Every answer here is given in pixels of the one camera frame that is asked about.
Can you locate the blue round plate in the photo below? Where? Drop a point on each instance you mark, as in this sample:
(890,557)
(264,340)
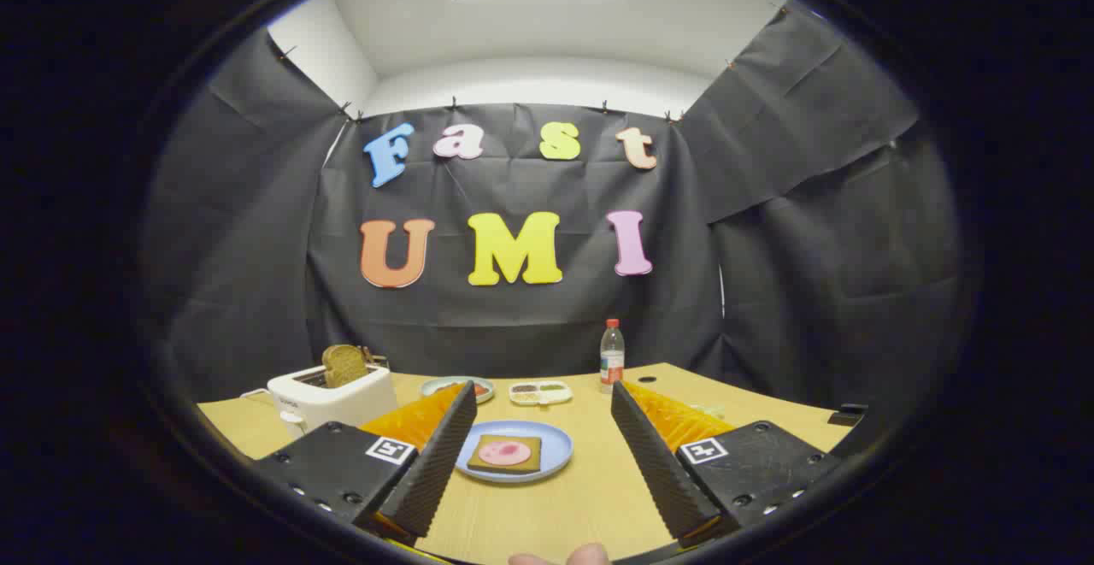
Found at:
(554,450)

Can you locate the white toaster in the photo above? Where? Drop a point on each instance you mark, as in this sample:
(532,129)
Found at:
(338,401)

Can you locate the white divided condiment tray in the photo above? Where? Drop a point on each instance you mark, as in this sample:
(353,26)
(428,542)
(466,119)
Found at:
(540,392)

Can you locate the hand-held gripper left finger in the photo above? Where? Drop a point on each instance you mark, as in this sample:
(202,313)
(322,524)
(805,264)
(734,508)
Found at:
(432,471)

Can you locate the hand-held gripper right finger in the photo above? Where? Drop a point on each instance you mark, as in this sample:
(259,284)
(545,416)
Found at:
(662,471)

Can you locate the clear red-capped water bottle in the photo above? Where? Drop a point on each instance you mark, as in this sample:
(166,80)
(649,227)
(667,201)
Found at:
(612,360)

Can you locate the pink ham slice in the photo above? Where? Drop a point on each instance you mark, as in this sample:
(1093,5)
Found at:
(504,453)

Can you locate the small black box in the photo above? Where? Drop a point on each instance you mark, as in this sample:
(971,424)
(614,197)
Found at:
(848,415)

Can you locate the brown bread slice with ham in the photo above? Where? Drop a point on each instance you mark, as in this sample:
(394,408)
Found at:
(479,462)

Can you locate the black backdrop cloth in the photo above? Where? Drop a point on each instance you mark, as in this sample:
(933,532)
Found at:
(513,308)

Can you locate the pale green round plate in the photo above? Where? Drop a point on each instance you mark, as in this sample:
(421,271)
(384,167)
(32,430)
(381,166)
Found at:
(438,388)

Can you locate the brown toast bread slice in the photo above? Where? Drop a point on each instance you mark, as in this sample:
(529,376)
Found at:
(344,365)

